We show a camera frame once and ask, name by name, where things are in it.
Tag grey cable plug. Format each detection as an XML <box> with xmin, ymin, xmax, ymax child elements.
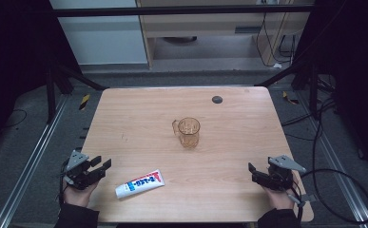
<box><xmin>286</xmin><ymin>193</ymin><xmax>318</xmax><ymax>208</ymax></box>

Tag black metal stand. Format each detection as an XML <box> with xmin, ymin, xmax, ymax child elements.
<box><xmin>255</xmin><ymin>58</ymin><xmax>321</xmax><ymax>121</ymax></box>
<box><xmin>44</xmin><ymin>58</ymin><xmax>109</xmax><ymax>125</ymax></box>

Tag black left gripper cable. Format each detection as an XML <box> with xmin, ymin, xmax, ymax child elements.
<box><xmin>57</xmin><ymin>158</ymin><xmax>71</xmax><ymax>207</ymax></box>

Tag black curtain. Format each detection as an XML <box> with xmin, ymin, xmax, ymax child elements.
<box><xmin>0</xmin><ymin>0</ymin><xmax>82</xmax><ymax>156</ymax></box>
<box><xmin>294</xmin><ymin>0</ymin><xmax>368</xmax><ymax>179</ymax></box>

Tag black hanging cables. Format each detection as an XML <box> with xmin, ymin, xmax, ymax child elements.
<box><xmin>255</xmin><ymin>11</ymin><xmax>300</xmax><ymax>68</ymax></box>

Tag thin black floor cable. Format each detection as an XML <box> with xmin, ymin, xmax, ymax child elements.
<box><xmin>0</xmin><ymin>108</ymin><xmax>29</xmax><ymax>130</ymax></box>

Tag person's left hand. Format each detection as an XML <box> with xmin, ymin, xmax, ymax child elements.
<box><xmin>62</xmin><ymin>180</ymin><xmax>100</xmax><ymax>209</ymax></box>

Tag clear glass cup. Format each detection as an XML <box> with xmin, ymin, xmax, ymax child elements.
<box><xmin>171</xmin><ymin>117</ymin><xmax>202</xmax><ymax>149</ymax></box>

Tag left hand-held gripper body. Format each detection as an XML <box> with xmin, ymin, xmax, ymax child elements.
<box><xmin>62</xmin><ymin>149</ymin><xmax>101</xmax><ymax>191</ymax></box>

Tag black floor cables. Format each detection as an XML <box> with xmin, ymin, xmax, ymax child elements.
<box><xmin>281</xmin><ymin>75</ymin><xmax>338</xmax><ymax>142</ymax></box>

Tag light wooden desk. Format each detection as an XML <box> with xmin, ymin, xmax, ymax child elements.
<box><xmin>135</xmin><ymin>0</ymin><xmax>317</xmax><ymax>69</ymax></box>

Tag yellow black tape strip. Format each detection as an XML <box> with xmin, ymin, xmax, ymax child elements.
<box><xmin>281</xmin><ymin>90</ymin><xmax>300</xmax><ymax>105</ymax></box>
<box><xmin>78</xmin><ymin>93</ymin><xmax>91</xmax><ymax>111</ymax></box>

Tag aluminium floor rail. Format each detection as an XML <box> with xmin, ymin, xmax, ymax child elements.
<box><xmin>295</xmin><ymin>89</ymin><xmax>368</xmax><ymax>228</ymax></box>
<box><xmin>0</xmin><ymin>93</ymin><xmax>70</xmax><ymax>228</ymax></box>

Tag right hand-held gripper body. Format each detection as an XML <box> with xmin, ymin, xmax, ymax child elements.
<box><xmin>261</xmin><ymin>154</ymin><xmax>307</xmax><ymax>192</ymax></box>

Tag person's right hand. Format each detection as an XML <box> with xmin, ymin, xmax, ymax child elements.
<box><xmin>261</xmin><ymin>177</ymin><xmax>300</xmax><ymax>211</ymax></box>

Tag black horizontal bar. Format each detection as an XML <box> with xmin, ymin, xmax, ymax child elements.
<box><xmin>49</xmin><ymin>4</ymin><xmax>317</xmax><ymax>18</ymax></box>

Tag white cabinet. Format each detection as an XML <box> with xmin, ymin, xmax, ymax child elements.
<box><xmin>48</xmin><ymin>0</ymin><xmax>149</xmax><ymax>67</ymax></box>

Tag white toothpaste tube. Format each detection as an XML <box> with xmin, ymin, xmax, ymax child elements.
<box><xmin>114</xmin><ymin>168</ymin><xmax>166</xmax><ymax>200</ymax></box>

